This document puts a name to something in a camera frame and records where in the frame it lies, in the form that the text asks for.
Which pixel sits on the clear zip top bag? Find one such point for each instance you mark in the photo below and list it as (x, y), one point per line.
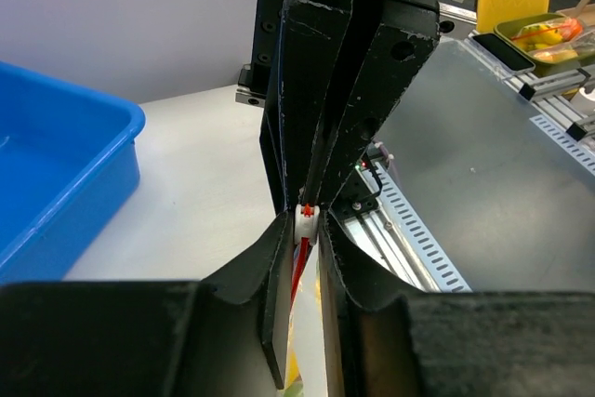
(306, 371)

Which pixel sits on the blue plastic bin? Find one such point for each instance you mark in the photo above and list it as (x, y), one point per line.
(68, 163)

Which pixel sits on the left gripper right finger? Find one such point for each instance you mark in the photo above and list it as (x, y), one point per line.
(367, 343)

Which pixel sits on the slotted cable duct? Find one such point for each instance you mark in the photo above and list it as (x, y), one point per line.
(420, 241)

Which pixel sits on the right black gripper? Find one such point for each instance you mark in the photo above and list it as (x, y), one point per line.
(297, 129)

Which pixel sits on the aluminium mounting rail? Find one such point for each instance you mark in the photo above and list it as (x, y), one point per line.
(376, 235)

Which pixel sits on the black smartphone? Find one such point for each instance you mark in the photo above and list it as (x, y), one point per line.
(511, 58)

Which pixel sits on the green tray of food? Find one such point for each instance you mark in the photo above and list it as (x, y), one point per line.
(553, 42)

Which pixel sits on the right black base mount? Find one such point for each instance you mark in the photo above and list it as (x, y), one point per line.
(360, 194)

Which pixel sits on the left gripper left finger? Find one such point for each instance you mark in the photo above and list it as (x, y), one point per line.
(244, 315)

